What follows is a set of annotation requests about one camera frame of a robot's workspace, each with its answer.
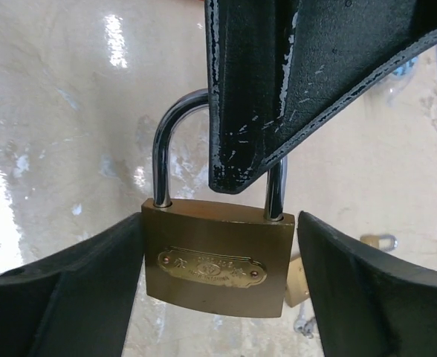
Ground keys of long padlock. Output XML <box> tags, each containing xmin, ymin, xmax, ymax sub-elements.
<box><xmin>294</xmin><ymin>302</ymin><xmax>316</xmax><ymax>339</ymax></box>

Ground long shackle brass padlock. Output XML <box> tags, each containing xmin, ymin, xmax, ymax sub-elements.
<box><xmin>285</xmin><ymin>255</ymin><xmax>310</xmax><ymax>307</ymax></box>

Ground blue zigzag sponge pack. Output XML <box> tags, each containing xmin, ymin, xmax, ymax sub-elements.
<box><xmin>383</xmin><ymin>56</ymin><xmax>418</xmax><ymax>106</ymax></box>

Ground small brass padlock with keys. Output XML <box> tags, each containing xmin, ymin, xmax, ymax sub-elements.
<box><xmin>360</xmin><ymin>234</ymin><xmax>398</xmax><ymax>252</ymax></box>

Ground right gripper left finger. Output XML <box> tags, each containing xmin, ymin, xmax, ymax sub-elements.
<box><xmin>0</xmin><ymin>213</ymin><xmax>144</xmax><ymax>356</ymax></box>

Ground short shackle brass padlock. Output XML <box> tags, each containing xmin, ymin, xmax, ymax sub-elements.
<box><xmin>141</xmin><ymin>89</ymin><xmax>295</xmax><ymax>318</ymax></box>

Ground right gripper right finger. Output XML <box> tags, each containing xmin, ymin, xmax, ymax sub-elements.
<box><xmin>298</xmin><ymin>211</ymin><xmax>437</xmax><ymax>356</ymax></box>

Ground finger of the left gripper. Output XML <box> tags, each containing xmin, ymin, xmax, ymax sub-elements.
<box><xmin>204</xmin><ymin>0</ymin><xmax>437</xmax><ymax>194</ymax></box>

